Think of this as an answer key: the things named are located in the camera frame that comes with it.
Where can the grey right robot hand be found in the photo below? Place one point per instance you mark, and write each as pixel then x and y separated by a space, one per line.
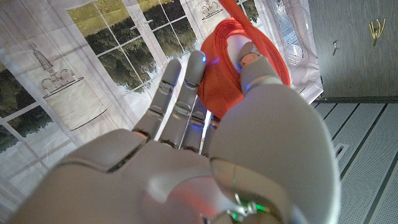
pixel 264 149

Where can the orange ribbon roll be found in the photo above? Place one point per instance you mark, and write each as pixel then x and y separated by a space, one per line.
pixel 217 84

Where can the printed window backdrop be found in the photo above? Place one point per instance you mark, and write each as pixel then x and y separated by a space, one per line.
pixel 77 77

